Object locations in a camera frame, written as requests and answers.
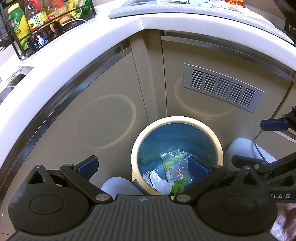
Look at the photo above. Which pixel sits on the cooking wine jug yellow label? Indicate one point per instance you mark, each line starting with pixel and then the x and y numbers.
pixel 236 2

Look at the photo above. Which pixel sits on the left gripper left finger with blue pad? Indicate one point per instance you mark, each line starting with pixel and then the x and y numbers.
pixel 79 175

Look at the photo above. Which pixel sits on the green yellow-capped bottle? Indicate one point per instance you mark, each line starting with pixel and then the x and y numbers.
pixel 19 24

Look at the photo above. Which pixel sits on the grey cloth mat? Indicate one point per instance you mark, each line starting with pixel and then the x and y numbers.
pixel 219 9

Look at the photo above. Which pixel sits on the cooking oil bottle orange handle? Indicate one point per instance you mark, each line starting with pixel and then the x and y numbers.
pixel 56 10

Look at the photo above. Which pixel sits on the grey cabinet vent grille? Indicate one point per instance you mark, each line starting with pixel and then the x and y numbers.
pixel 222 87

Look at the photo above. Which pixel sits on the pink fuzzy sleeve forearm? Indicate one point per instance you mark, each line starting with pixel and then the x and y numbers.
pixel 284 226

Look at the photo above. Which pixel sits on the clear bottle red handle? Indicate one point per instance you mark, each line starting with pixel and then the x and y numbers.
pixel 35 14

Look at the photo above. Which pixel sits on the blue trash bin cream rim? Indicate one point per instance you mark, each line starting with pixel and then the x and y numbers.
pixel 169 134

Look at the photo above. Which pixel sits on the smartphone playing video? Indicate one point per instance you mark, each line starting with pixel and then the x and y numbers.
pixel 44 36

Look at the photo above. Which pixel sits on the yellow green snack bag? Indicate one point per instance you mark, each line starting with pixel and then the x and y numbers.
pixel 78 8

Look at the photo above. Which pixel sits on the white paper towel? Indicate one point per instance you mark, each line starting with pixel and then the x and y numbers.
pixel 157 183

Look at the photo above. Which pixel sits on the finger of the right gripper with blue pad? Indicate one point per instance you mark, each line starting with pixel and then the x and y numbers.
pixel 279 124
pixel 261 167

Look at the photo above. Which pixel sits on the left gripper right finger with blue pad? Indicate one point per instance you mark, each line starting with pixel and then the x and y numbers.
pixel 206 178

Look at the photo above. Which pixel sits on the stainless steel sink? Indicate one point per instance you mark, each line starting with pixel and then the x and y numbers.
pixel 14 80

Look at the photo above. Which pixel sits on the black wire condiment rack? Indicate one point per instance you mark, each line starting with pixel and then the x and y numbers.
pixel 10 35

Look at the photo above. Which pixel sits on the green cartoon snack bag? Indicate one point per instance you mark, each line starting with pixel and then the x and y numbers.
pixel 175 164

